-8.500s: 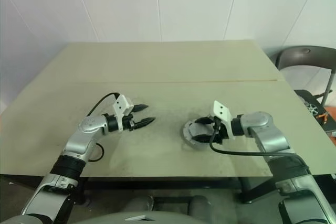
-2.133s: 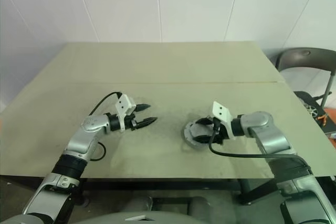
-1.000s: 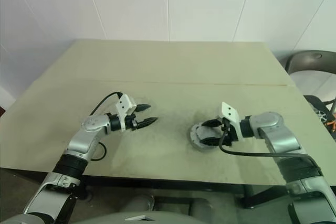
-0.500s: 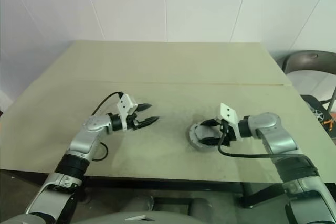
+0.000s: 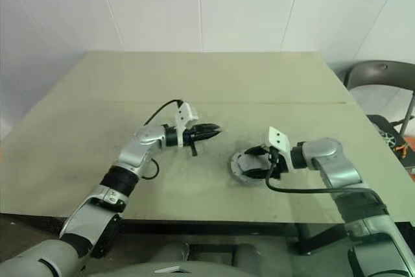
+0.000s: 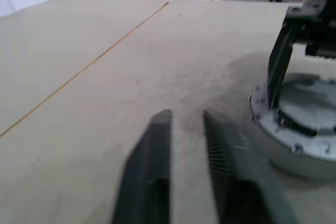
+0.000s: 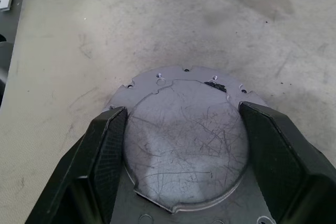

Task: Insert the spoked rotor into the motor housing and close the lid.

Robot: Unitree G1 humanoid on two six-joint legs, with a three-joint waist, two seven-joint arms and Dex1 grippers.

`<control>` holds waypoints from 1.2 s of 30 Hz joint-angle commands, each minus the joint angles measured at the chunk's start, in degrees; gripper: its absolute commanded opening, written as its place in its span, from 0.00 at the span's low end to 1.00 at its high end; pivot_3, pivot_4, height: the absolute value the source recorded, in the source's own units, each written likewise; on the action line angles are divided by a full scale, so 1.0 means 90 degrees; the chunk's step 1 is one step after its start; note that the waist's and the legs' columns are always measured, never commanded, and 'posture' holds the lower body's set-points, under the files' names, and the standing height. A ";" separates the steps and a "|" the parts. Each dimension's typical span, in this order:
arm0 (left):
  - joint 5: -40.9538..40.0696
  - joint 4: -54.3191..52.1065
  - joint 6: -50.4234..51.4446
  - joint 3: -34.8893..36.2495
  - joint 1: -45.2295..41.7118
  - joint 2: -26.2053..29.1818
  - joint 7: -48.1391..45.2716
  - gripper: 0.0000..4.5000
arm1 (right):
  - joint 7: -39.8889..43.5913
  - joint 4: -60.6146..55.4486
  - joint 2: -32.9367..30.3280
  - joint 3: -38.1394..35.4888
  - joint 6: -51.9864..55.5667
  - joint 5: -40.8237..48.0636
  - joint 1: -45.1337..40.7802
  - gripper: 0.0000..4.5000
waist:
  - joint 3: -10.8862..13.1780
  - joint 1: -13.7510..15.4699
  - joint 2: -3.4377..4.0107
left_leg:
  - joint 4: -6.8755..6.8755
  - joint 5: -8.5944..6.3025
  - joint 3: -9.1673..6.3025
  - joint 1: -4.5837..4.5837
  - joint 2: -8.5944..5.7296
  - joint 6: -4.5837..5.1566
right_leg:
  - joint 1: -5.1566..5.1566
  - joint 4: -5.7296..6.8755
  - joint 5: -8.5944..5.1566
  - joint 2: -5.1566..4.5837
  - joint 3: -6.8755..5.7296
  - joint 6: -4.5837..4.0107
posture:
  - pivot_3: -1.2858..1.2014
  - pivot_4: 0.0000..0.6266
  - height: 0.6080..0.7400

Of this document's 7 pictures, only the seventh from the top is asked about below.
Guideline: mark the silver motor stator housing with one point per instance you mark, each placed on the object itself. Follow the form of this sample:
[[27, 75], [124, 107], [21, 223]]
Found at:
[[183, 142]]

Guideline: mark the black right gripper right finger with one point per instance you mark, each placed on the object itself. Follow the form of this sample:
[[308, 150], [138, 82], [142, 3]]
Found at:
[[288, 161]]

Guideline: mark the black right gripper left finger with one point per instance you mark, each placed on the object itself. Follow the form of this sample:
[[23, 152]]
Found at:
[[78, 171]]

